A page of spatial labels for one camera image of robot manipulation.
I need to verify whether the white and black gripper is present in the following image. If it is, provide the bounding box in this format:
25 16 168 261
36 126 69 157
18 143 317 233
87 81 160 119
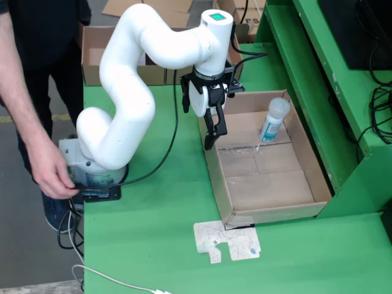
179 70 230 151

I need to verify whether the white cable with plug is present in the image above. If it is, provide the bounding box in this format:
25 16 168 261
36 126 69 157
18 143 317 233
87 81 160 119
67 198 174 294

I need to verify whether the bystander bare forearm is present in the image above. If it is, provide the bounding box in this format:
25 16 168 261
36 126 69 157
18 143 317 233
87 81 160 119
0 10 51 148

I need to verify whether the printed brown cardboard box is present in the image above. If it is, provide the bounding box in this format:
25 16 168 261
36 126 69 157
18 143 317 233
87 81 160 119
214 0 267 42

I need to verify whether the shallow cardboard tray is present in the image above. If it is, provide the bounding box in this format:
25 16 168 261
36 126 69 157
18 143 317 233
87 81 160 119
197 89 333 227

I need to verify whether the scribbled flat cardboard piece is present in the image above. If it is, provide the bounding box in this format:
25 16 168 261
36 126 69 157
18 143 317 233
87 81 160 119
192 220 262 265

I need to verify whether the bystander hand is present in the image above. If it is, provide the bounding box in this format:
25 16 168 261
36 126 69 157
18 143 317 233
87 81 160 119
30 134 81 200

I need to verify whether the white bottle with teal label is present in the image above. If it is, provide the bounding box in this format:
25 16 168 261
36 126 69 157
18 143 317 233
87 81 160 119
258 97 291 144

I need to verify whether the green metal shelf unit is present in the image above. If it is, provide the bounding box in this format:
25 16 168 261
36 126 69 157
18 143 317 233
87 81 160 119
255 0 392 220

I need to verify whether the black monitor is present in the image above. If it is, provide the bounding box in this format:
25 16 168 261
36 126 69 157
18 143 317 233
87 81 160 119
318 0 392 70

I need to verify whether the bystander torso black shirt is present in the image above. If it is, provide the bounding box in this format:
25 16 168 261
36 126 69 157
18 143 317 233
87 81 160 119
0 0 92 73

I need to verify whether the black camera cable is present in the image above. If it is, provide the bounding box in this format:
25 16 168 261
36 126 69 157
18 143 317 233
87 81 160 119
229 20 269 67

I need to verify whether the thin black cable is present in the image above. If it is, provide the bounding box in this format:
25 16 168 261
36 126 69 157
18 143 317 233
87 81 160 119
238 0 266 24

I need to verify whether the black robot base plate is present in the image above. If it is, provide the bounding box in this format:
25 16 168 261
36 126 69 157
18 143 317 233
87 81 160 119
75 165 129 203

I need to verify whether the tangle of black cables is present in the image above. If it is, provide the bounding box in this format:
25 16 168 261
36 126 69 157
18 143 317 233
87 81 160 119
356 45 392 154

